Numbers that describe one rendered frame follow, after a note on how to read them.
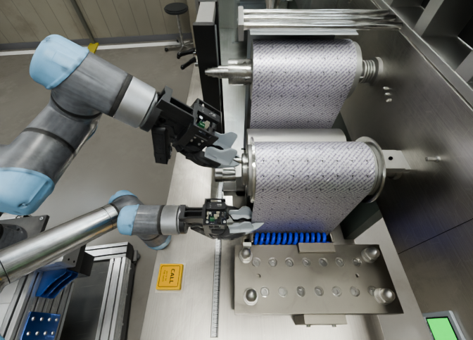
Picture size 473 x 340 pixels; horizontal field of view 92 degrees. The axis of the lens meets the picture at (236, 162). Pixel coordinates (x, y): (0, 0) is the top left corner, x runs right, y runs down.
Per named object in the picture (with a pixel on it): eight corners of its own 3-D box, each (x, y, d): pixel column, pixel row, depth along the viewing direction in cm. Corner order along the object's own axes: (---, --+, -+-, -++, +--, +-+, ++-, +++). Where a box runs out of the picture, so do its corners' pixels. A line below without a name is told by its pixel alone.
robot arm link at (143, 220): (132, 212, 65) (120, 198, 58) (171, 212, 65) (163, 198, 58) (124, 241, 60) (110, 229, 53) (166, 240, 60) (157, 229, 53)
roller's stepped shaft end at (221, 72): (206, 74, 61) (205, 63, 59) (228, 74, 61) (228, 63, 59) (205, 81, 60) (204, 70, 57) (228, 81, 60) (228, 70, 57)
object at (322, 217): (250, 230, 66) (253, 201, 51) (330, 230, 66) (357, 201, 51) (250, 232, 66) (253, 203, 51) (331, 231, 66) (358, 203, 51)
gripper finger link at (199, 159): (220, 170, 45) (181, 150, 41) (215, 174, 46) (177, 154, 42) (222, 152, 48) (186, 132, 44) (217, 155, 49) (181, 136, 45)
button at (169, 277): (162, 265, 72) (160, 263, 70) (184, 265, 72) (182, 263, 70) (157, 290, 68) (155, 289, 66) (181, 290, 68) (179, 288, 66)
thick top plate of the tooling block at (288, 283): (234, 250, 68) (234, 244, 63) (369, 250, 68) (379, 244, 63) (234, 315, 58) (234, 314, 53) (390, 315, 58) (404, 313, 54)
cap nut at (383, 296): (371, 288, 57) (380, 285, 53) (386, 288, 57) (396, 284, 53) (376, 305, 55) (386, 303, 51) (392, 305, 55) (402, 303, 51)
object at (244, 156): (241, 180, 56) (241, 150, 54) (249, 180, 56) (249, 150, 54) (241, 191, 48) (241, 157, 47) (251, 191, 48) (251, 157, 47)
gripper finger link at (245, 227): (266, 227, 54) (227, 227, 54) (264, 235, 59) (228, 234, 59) (265, 215, 56) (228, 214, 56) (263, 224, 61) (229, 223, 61)
